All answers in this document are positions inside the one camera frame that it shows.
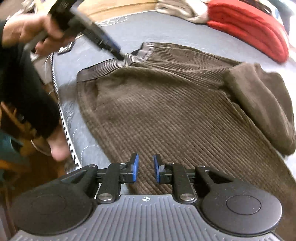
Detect brown corduroy pants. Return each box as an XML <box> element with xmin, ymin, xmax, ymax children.
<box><xmin>76</xmin><ymin>43</ymin><xmax>295</xmax><ymax>240</ymax></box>

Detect person black sleeve forearm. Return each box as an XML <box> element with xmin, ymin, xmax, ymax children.
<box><xmin>1</xmin><ymin>21</ymin><xmax>60</xmax><ymax>139</ymax></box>

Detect person left hand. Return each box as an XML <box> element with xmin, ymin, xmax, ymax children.
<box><xmin>1</xmin><ymin>14</ymin><xmax>75</xmax><ymax>56</ymax></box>

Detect person right hand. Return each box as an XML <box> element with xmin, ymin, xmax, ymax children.
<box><xmin>46</xmin><ymin>125</ymin><xmax>70</xmax><ymax>162</ymax></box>

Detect cream folded blanket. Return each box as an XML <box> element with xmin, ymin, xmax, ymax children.
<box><xmin>155</xmin><ymin>0</ymin><xmax>209</xmax><ymax>24</ymax></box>

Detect red folded blanket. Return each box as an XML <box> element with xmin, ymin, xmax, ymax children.
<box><xmin>207</xmin><ymin>1</ymin><xmax>290</xmax><ymax>64</ymax></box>

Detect wooden bed frame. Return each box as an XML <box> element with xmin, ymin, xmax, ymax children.
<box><xmin>78</xmin><ymin>0</ymin><xmax>157</xmax><ymax>22</ymax></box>

